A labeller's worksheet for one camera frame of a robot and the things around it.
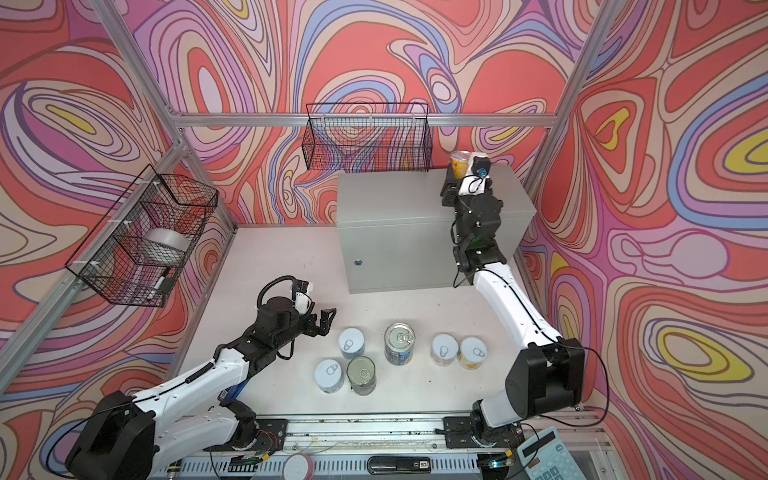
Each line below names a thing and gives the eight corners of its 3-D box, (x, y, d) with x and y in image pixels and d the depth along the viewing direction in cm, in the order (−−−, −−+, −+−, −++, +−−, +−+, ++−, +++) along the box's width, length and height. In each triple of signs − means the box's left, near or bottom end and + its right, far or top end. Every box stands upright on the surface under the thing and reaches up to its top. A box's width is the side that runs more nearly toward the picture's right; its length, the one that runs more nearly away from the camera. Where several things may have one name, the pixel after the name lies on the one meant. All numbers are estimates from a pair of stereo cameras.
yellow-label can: (458, 369, 86) (463, 361, 81) (455, 345, 91) (459, 336, 85) (484, 369, 86) (490, 361, 81) (479, 345, 90) (484, 336, 85)
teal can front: (315, 393, 81) (311, 387, 77) (319, 366, 86) (316, 359, 82) (342, 393, 81) (339, 387, 77) (344, 366, 86) (342, 359, 82)
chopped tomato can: (349, 395, 81) (345, 384, 73) (351, 368, 86) (347, 355, 77) (375, 395, 81) (374, 384, 73) (376, 368, 86) (374, 355, 77)
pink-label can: (431, 365, 85) (433, 359, 82) (429, 340, 90) (430, 333, 86) (457, 365, 85) (460, 359, 81) (453, 340, 90) (456, 333, 86)
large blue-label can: (384, 365, 86) (384, 351, 77) (384, 338, 91) (384, 322, 83) (413, 365, 86) (416, 351, 77) (412, 338, 91) (414, 322, 83)
